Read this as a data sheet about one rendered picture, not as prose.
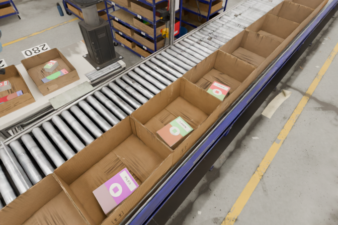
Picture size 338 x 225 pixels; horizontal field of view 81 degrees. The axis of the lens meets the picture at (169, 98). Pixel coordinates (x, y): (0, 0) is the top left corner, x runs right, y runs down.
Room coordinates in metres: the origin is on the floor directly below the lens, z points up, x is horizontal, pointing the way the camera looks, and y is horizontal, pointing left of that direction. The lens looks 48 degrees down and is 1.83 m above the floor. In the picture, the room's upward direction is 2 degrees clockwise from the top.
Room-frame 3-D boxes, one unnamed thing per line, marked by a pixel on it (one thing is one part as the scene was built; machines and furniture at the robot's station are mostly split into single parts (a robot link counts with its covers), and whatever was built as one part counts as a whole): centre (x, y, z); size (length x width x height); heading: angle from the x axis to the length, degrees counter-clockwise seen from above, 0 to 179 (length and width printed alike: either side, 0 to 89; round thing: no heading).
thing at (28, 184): (0.39, 0.77, 0.76); 0.46 x 0.01 x 0.09; 49
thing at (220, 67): (0.93, -0.30, 0.96); 0.39 x 0.29 x 0.17; 139
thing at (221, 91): (0.85, -0.30, 0.92); 0.16 x 0.11 x 0.07; 149
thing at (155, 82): (1.15, 0.11, 0.72); 0.52 x 0.05 x 0.05; 49
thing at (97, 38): (1.43, 0.60, 0.91); 0.26 x 0.26 x 0.33; 45
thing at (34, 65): (1.18, 0.94, 0.80); 0.38 x 0.28 x 0.10; 44
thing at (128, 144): (0.34, 0.21, 0.96); 0.39 x 0.29 x 0.17; 139
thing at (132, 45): (2.71, 0.61, 0.19); 0.40 x 0.30 x 0.10; 47
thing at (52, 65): (1.25, 0.97, 0.78); 0.10 x 0.06 x 0.05; 169
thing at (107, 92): (0.90, 0.32, 0.72); 0.52 x 0.05 x 0.05; 49
